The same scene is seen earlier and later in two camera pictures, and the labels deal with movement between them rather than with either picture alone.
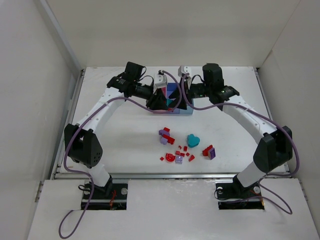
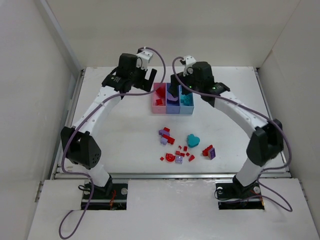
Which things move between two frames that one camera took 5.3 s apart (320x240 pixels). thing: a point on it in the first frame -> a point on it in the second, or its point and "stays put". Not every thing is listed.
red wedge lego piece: x=192 y=157 stays put
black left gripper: x=154 y=97 -> x=144 y=81
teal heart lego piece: x=192 y=141 stays put
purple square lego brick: x=211 y=153 stays put
